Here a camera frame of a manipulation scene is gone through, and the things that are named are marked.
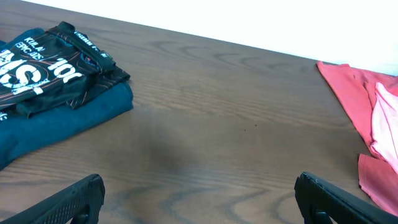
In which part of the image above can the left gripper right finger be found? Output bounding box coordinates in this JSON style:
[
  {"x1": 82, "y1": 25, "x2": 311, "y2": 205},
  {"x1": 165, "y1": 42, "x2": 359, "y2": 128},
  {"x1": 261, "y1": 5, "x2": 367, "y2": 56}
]
[{"x1": 294, "y1": 172, "x2": 397, "y2": 224}]

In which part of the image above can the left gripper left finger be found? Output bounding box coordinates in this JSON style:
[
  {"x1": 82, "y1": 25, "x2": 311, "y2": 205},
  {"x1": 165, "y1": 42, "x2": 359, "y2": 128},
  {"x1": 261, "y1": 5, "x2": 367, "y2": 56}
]
[{"x1": 1, "y1": 174, "x2": 105, "y2": 224}]

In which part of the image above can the black orange-patterned jersey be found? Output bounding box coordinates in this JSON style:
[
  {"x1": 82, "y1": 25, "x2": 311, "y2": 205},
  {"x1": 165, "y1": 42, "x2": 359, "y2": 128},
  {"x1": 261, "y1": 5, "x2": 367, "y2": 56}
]
[{"x1": 1, "y1": 22, "x2": 130, "y2": 117}]

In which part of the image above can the light pink shirt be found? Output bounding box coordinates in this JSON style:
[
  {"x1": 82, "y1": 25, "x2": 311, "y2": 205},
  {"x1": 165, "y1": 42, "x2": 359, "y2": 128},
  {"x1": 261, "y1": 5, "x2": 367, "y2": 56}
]
[{"x1": 371, "y1": 83, "x2": 397, "y2": 172}]

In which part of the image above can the red shirt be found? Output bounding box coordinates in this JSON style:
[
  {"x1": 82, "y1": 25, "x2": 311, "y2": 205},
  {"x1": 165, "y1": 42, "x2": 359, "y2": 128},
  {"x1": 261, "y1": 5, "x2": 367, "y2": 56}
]
[{"x1": 317, "y1": 62, "x2": 397, "y2": 215}]

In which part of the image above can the folded dark blue garment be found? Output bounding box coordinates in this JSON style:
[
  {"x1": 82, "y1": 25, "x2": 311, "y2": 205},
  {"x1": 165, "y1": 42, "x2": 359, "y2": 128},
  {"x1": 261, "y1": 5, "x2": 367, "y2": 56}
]
[{"x1": 0, "y1": 27, "x2": 134, "y2": 171}]

